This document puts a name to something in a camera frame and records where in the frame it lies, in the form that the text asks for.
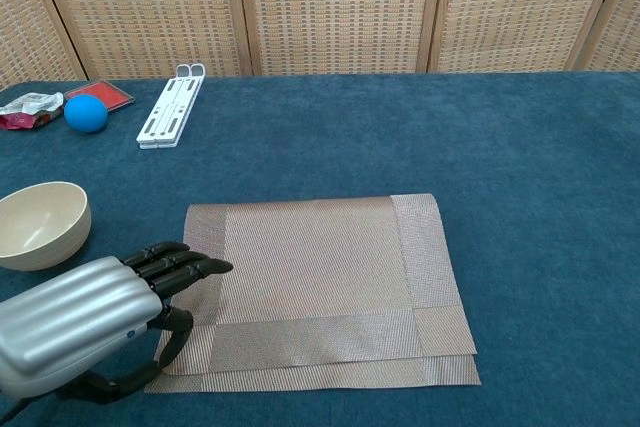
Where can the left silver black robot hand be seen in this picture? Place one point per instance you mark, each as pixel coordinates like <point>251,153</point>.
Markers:
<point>75,317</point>

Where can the beige bowl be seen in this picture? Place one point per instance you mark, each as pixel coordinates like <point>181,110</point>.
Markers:
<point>40,227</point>

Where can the woven striped placemat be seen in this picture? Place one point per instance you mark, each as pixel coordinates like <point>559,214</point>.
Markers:
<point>320,272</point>

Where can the blue ball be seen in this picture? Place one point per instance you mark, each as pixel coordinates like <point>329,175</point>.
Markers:
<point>86,114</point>

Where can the crumpled silver snack wrapper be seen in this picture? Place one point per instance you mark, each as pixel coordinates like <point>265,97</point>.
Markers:
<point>30,107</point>

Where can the white folding stand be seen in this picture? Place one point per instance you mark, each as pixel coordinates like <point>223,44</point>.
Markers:
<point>167,112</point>

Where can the red ink pad box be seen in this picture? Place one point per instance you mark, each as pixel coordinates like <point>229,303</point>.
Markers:
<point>107,91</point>

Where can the woven bamboo folding screen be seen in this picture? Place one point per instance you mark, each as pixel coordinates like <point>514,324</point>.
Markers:
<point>340,7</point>

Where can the blue carpet table cover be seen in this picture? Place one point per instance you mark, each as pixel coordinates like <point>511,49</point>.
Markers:
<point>500,147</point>

